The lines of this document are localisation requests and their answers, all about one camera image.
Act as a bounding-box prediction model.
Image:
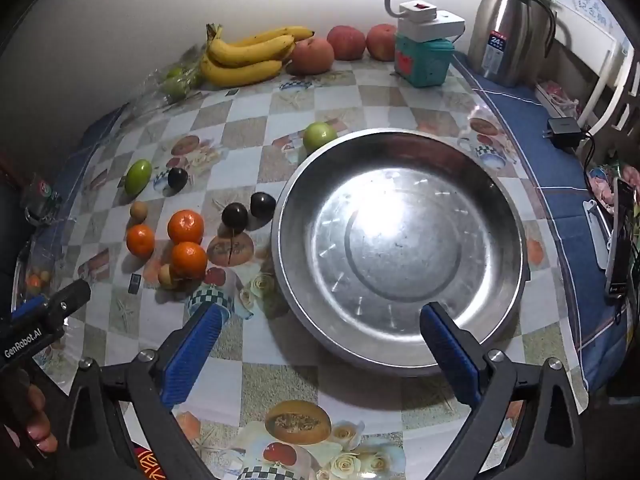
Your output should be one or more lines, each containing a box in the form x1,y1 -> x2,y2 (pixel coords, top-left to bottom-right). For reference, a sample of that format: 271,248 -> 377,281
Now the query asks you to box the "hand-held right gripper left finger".
59,303 -> 232,480

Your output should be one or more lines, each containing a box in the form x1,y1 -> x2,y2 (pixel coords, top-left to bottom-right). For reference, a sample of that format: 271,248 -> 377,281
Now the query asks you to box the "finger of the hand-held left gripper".
46,278 -> 93,322
10,295 -> 50,322

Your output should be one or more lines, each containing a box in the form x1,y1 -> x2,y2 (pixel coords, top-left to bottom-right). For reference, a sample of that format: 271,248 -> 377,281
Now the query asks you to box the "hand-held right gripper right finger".
419,302 -> 587,480

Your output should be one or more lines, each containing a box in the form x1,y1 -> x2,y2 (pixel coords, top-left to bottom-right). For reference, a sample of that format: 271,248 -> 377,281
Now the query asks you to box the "orange tangerine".
171,241 -> 208,281
125,224 -> 156,259

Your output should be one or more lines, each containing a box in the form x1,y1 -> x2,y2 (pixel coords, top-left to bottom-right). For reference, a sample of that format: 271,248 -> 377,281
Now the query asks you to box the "round steel basin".
270,129 -> 532,378

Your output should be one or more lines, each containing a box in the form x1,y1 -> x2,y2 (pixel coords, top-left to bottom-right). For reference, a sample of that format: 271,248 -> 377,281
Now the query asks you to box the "tangerine with stem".
167,209 -> 205,245

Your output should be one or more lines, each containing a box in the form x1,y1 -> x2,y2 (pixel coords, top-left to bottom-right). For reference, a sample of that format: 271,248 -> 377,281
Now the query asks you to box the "dark cherry with stem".
221,202 -> 250,235

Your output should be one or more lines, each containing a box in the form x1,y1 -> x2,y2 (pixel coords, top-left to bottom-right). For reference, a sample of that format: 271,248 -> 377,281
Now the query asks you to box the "oval green jujube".
124,159 -> 153,196

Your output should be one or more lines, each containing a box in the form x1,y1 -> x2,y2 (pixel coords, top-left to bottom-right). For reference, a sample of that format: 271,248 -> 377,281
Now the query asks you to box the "round green jujube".
302,121 -> 338,153

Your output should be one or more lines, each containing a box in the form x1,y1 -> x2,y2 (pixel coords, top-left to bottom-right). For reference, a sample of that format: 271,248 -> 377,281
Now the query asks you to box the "person's left hand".
4,382 -> 60,456

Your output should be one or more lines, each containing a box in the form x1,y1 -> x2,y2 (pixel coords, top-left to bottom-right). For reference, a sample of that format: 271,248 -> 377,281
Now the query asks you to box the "clear plastic tray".
12,240 -> 66,311

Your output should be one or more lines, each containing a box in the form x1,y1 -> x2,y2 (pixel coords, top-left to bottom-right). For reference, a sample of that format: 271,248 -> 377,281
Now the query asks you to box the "clear plastic jar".
22,172 -> 63,226

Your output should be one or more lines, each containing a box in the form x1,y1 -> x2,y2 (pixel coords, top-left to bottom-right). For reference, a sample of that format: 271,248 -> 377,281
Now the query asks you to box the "white phone stand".
584,199 -> 614,269

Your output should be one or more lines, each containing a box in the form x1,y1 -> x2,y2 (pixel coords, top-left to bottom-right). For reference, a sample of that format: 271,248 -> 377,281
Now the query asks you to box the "smartphone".
604,177 -> 636,301

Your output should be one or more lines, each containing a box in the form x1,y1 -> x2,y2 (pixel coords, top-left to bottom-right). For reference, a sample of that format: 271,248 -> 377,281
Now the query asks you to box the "floral printed packet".
590,162 -> 640,211

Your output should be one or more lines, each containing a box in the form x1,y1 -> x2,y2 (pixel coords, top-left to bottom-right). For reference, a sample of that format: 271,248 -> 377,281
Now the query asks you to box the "clear bag of green fruit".
125,50 -> 206,121

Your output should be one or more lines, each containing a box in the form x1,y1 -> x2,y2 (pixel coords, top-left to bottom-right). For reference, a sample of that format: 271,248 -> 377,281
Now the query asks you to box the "black power adapter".
541,117 -> 583,151

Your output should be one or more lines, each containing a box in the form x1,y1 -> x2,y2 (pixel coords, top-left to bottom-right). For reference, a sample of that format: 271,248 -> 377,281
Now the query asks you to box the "checkered printed tablecloth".
10,50 -> 631,480

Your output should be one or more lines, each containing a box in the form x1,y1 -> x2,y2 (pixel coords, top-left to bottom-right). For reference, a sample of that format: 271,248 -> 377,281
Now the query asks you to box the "pink plastic bag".
537,80 -> 581,116

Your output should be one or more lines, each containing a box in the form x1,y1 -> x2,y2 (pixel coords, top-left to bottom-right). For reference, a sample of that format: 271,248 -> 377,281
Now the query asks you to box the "yellow banana bunch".
200,23 -> 316,87

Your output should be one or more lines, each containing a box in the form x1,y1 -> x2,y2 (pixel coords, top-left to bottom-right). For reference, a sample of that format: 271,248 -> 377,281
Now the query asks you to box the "teal plastic box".
394,32 -> 456,88

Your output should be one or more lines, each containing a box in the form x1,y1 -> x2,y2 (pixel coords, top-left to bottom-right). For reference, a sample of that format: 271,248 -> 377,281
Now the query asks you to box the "pale orange peach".
290,36 -> 335,76

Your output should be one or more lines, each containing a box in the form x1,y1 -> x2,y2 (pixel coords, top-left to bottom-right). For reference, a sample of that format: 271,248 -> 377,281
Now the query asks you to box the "red apple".
366,23 -> 401,62
327,25 -> 367,61

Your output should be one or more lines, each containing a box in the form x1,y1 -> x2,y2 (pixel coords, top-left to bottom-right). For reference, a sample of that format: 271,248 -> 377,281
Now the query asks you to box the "white power strip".
397,1 -> 466,42

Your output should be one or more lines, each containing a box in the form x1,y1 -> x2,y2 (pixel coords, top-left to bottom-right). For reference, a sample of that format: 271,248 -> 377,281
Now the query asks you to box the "stainless steel thermos jug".
467,0 -> 558,88

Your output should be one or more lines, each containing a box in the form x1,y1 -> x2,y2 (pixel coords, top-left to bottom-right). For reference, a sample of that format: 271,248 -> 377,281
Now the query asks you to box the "white printed card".
570,0 -> 631,36

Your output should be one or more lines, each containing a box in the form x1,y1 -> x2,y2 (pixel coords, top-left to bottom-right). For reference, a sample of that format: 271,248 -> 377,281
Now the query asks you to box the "black adapter cable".
577,130 -> 598,176

